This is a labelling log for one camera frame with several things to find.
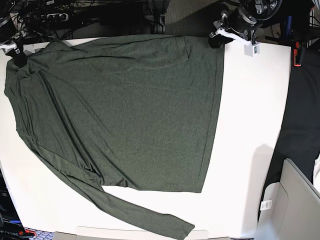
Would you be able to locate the aluminium frame post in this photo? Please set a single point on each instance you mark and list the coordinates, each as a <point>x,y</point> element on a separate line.
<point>158,9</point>

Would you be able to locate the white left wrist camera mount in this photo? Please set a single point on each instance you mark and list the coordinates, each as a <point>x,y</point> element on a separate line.
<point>251,47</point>

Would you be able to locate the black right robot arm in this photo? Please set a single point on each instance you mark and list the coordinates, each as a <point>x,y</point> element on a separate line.
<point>8,31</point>

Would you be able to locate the grey plastic bin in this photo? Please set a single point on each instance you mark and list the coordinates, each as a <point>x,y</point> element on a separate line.
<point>290,209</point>

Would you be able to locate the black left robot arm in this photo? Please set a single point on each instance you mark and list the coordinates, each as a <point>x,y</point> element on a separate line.
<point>272,12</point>

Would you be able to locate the blue handled clamp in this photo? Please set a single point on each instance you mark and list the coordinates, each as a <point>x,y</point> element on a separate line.
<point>287,29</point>

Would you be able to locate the black printed box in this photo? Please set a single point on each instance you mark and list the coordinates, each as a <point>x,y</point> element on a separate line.
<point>8,213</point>

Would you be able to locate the dark grey mat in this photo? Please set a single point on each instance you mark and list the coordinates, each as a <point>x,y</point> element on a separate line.
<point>299,137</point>

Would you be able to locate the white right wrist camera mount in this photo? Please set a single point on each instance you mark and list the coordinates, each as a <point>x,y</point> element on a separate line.
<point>29,49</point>

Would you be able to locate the dark green long-sleeve shirt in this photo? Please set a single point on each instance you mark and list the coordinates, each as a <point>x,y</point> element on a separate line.
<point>136,111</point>

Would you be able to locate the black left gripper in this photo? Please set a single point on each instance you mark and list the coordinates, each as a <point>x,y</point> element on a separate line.
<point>237,22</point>

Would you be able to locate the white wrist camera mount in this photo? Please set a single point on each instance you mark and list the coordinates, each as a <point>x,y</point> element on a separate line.
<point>29,49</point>
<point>251,47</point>

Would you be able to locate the orange black table clamp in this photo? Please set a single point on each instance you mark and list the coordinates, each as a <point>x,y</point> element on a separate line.
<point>298,47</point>

